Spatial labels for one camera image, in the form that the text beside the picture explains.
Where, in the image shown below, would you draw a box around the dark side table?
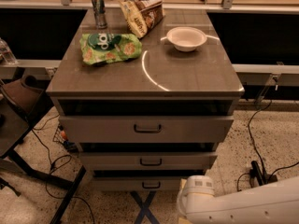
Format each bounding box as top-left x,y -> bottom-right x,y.
1,76 -> 86,224

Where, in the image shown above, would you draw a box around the black cable left floor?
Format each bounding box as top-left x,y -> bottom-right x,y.
30,114 -> 95,224

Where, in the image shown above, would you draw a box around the wire basket with items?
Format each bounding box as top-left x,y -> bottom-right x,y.
52,125 -> 78,152

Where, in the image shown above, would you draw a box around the brown yellow snack bag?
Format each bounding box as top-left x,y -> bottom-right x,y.
120,0 -> 164,38

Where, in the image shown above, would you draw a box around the black floor cable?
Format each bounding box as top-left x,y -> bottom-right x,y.
236,100 -> 299,193

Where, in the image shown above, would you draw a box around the grey bottom drawer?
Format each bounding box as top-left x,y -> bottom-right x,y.
91,176 -> 182,191

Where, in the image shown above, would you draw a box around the grey top drawer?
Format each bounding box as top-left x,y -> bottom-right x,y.
60,116 -> 234,143

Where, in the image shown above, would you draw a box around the grey drawer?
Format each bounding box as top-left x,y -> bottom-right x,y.
91,176 -> 182,191
79,152 -> 217,171
60,116 -> 234,143

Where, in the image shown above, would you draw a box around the clear plastic bottle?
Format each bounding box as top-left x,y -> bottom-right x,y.
0,38 -> 18,64

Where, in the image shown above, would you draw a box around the white paper bowl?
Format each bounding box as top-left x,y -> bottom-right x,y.
166,27 -> 207,52

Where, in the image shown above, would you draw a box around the green chip bag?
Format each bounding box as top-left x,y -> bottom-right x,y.
79,33 -> 142,65

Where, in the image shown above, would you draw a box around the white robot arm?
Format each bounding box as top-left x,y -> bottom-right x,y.
177,175 -> 299,224

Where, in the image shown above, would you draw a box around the grey middle drawer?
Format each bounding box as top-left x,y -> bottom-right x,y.
79,152 -> 217,171

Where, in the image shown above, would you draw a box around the blue tape cross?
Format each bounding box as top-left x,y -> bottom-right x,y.
130,191 -> 160,224

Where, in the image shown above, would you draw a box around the black floor stand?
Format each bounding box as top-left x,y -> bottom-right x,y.
249,161 -> 278,186

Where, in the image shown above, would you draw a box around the grey drawer cabinet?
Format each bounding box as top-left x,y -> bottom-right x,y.
48,8 -> 244,179

